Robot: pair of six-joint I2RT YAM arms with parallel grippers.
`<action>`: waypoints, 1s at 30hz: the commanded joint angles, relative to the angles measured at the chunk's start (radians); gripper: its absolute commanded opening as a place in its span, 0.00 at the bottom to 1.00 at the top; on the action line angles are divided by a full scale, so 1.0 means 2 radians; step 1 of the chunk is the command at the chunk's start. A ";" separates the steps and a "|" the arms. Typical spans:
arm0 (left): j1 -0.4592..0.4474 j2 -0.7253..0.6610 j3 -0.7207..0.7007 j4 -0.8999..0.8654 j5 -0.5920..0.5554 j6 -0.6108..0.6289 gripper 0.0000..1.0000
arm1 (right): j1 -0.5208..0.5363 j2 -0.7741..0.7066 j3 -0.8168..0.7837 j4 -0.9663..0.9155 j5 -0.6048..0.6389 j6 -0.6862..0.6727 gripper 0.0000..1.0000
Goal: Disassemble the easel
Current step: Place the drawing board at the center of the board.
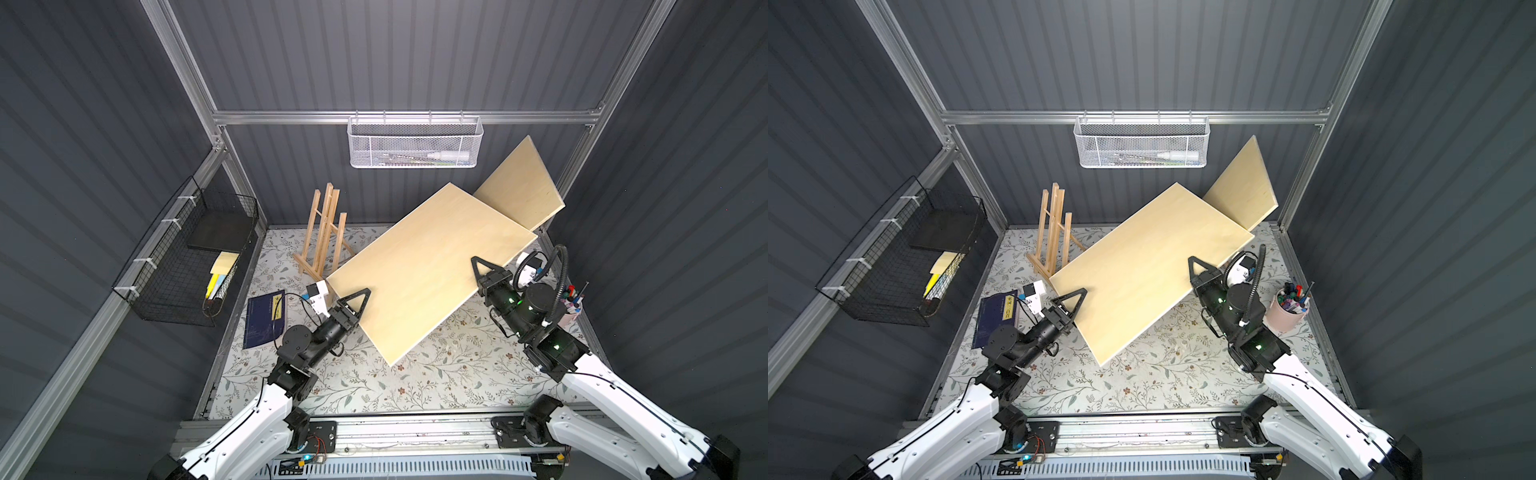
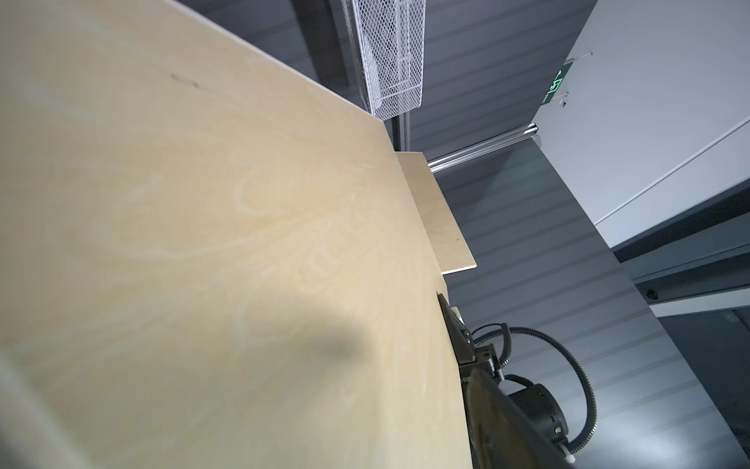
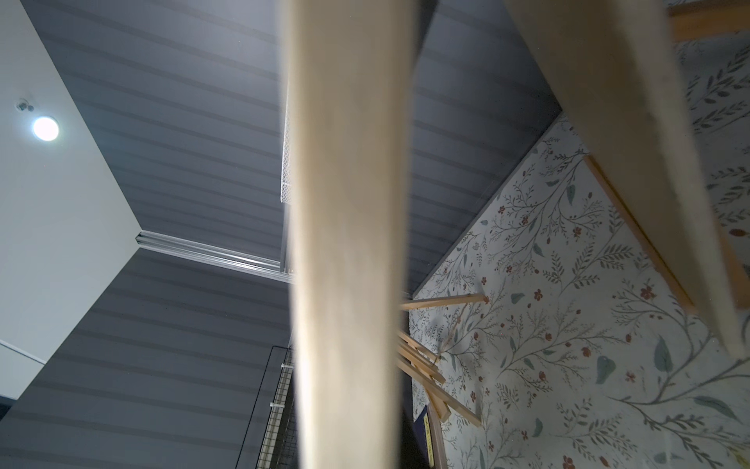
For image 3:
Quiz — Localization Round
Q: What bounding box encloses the wooden easel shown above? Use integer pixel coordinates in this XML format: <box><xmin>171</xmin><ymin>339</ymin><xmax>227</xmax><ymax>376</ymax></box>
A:
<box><xmin>398</xmin><ymin>293</ymin><xmax>484</xmax><ymax>427</ymax></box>
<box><xmin>584</xmin><ymin>1</ymin><xmax>749</xmax><ymax>315</ymax></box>

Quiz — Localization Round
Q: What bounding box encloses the plywood board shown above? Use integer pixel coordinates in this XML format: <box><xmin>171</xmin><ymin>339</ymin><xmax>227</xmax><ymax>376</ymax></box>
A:
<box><xmin>506</xmin><ymin>1</ymin><xmax>747</xmax><ymax>359</ymax></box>
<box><xmin>281</xmin><ymin>1</ymin><xmax>416</xmax><ymax>468</ymax></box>

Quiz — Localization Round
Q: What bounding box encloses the dark blue notebook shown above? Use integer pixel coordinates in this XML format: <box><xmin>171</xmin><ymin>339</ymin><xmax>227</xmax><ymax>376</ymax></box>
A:
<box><xmin>412</xmin><ymin>404</ymin><xmax>448</xmax><ymax>469</ymax></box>

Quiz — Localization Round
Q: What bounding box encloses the floral table mat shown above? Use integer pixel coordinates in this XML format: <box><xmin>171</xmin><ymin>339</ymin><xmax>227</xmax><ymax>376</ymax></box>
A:
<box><xmin>409</xmin><ymin>0</ymin><xmax>750</xmax><ymax>469</ymax></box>

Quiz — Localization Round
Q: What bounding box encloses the white mesh wall basket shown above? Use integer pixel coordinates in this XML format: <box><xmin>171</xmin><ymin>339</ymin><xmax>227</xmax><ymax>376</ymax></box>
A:
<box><xmin>280</xmin><ymin>93</ymin><xmax>291</xmax><ymax>204</ymax></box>

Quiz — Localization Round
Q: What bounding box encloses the black wire wall basket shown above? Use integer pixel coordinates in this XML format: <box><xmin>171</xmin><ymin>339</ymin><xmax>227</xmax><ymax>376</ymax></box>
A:
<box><xmin>234</xmin><ymin>346</ymin><xmax>300</xmax><ymax>468</ymax></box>

